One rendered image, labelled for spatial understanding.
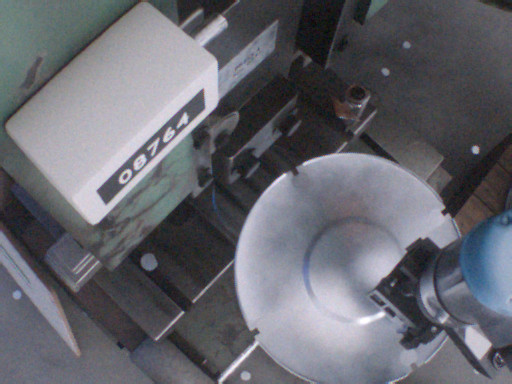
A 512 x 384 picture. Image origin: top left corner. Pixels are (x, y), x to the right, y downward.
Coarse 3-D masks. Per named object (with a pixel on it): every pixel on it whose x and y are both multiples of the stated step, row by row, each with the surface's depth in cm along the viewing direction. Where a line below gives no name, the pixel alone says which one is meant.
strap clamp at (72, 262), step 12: (60, 240) 78; (72, 240) 78; (48, 252) 79; (60, 252) 77; (72, 252) 77; (84, 252) 78; (60, 264) 79; (72, 264) 77; (84, 264) 79; (96, 264) 79; (60, 276) 80; (72, 276) 79; (84, 276) 79; (72, 288) 79
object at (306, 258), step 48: (288, 192) 77; (336, 192) 78; (384, 192) 78; (432, 192) 79; (240, 240) 75; (288, 240) 76; (336, 240) 76; (384, 240) 76; (432, 240) 77; (240, 288) 74; (288, 288) 75; (336, 288) 74; (288, 336) 73; (336, 336) 74; (384, 336) 74
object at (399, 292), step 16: (416, 240) 62; (416, 256) 56; (400, 272) 60; (416, 272) 55; (384, 288) 61; (400, 288) 60; (416, 288) 55; (384, 304) 62; (400, 304) 60; (416, 304) 60; (400, 320) 63; (416, 320) 59; (432, 320) 54; (432, 336) 59
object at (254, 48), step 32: (224, 0) 41; (256, 0) 44; (288, 0) 49; (224, 32) 43; (256, 32) 48; (288, 32) 55; (224, 64) 48; (256, 64) 54; (288, 64) 62; (224, 96) 54; (256, 96) 60; (288, 96) 61; (224, 128) 56; (256, 128) 60; (288, 128) 63; (224, 160) 59; (256, 160) 62
